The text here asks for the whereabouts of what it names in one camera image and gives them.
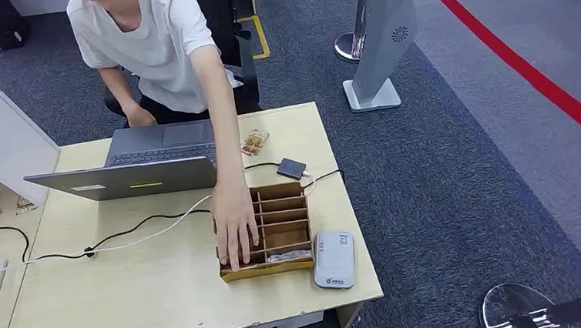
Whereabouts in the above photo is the person's left hand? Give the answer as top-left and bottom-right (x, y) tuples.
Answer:
(208, 177), (263, 274)

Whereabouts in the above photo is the person's right hand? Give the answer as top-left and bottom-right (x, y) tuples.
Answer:
(121, 101), (158, 129)

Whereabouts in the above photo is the wooden card organizer box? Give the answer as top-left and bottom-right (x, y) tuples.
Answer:
(212, 180), (317, 284)

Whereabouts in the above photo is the person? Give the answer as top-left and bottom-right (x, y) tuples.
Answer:
(64, 0), (263, 283)

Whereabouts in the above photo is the plastic-wrapped card stack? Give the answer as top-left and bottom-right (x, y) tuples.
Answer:
(266, 249), (313, 266)

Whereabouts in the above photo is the grey laptop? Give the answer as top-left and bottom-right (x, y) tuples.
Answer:
(20, 119), (220, 207)

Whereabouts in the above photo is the small black adapter box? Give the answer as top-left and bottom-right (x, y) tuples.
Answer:
(275, 156), (308, 182)

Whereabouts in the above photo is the black office chair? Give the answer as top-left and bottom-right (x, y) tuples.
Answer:
(96, 0), (263, 125)

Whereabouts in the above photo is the grey kiosk stand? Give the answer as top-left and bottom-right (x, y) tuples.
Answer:
(336, 0), (425, 115)

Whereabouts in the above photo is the long white cable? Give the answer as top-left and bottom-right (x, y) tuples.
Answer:
(0, 171), (323, 276)

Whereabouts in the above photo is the long black cable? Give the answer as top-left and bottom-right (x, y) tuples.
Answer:
(0, 168), (351, 266)

